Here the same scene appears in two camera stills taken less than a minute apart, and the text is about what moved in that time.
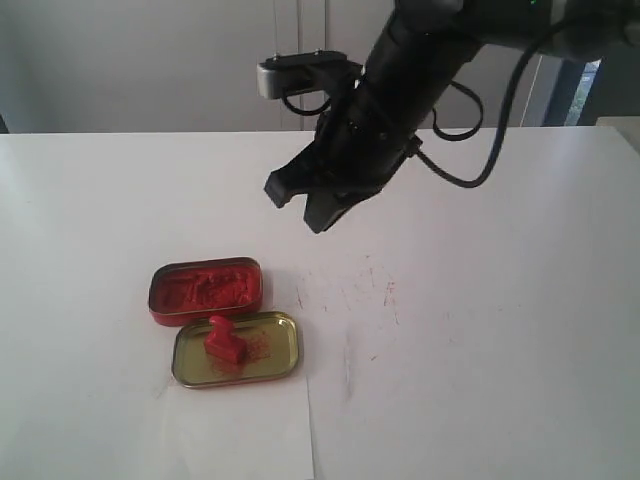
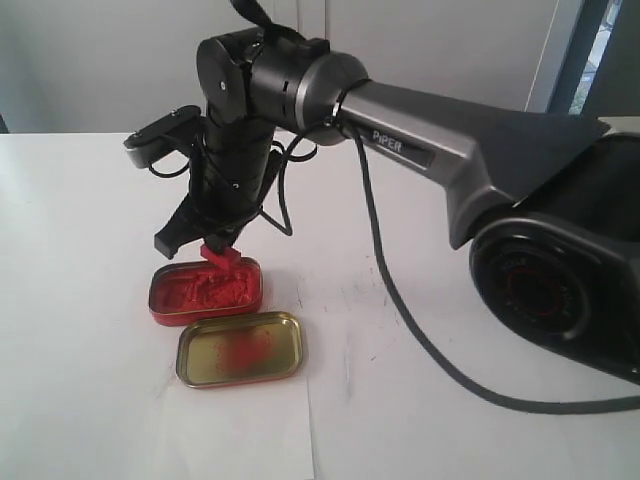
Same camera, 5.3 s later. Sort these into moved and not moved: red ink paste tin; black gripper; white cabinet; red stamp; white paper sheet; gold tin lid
Moved: red stamp; black gripper
Not moved: white cabinet; gold tin lid; red ink paste tin; white paper sheet
